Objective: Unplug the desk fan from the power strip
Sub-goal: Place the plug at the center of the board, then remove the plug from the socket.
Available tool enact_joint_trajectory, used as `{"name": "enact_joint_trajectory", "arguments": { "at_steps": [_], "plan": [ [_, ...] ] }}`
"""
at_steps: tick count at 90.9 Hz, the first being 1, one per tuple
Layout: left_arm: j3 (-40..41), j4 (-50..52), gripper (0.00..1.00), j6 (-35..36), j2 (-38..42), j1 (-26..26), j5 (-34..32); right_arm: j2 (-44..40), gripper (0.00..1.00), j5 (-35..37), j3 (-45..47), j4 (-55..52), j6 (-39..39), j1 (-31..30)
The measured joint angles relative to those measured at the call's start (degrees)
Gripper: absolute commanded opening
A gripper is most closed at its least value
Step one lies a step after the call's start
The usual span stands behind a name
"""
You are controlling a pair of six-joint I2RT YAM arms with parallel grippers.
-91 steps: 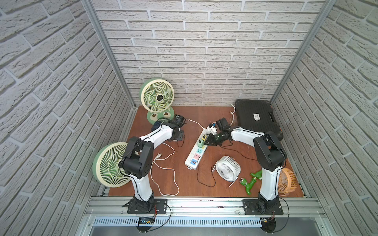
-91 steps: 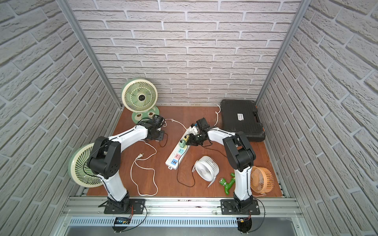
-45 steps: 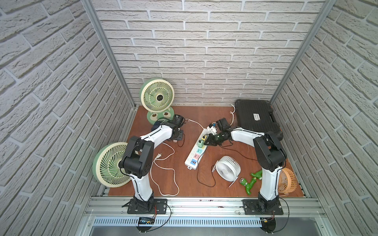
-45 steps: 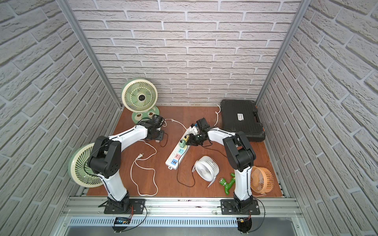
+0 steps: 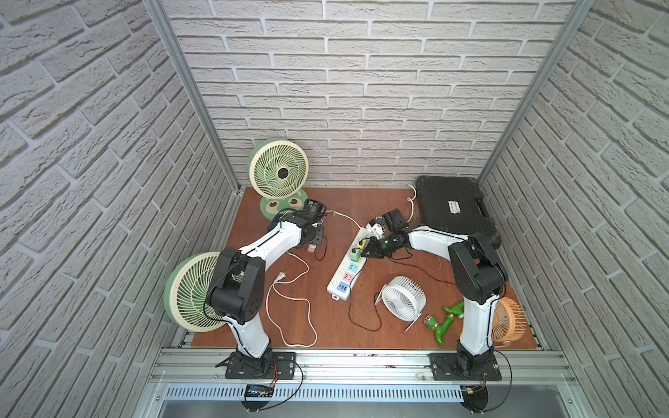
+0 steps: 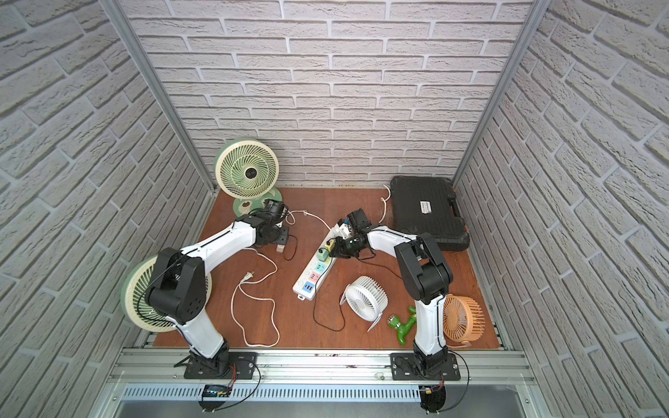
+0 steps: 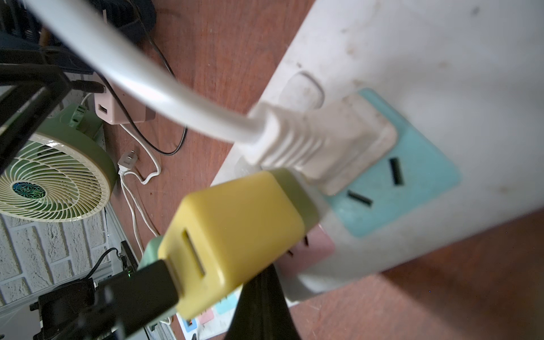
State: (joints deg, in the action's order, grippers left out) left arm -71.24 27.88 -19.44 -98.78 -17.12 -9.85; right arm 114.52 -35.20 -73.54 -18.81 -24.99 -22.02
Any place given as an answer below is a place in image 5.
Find green USB charger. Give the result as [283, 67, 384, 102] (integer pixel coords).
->
[349, 247, 362, 263]

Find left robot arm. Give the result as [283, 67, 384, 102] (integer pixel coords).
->
[202, 200, 326, 362]

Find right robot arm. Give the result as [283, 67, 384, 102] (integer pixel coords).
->
[362, 226, 507, 376]

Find navy blue desk fan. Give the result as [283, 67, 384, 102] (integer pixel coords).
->
[268, 208, 294, 232]

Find white power strip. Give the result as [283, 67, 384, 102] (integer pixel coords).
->
[327, 228, 374, 301]

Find white desk fan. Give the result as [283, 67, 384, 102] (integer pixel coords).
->
[375, 276, 427, 331]

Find green fan at back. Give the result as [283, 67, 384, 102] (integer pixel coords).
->
[247, 138, 309, 221]

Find large green fan front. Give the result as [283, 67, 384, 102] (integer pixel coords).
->
[163, 252, 228, 333]

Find orange desk fan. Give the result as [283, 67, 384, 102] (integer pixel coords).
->
[492, 297, 528, 346]

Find black tool case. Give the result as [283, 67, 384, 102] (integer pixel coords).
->
[416, 175, 502, 250]

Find small green circuit board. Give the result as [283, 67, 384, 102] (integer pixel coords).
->
[244, 384, 275, 399]

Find black cable of orange fan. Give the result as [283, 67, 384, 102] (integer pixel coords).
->
[386, 253, 458, 287]

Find white cable of back fan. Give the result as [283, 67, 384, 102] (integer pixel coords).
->
[323, 210, 364, 231]

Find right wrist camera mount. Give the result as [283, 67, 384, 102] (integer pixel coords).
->
[366, 209, 409, 239]

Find white fan power cable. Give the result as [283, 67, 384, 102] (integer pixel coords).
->
[265, 250, 319, 348]

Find white power strip cord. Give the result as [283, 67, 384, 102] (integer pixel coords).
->
[373, 184, 418, 223]

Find black cable of white fan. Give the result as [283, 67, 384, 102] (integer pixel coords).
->
[347, 284, 384, 334]

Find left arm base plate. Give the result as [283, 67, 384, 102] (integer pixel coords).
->
[221, 351, 296, 380]

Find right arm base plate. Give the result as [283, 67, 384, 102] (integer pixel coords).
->
[428, 352, 502, 381]

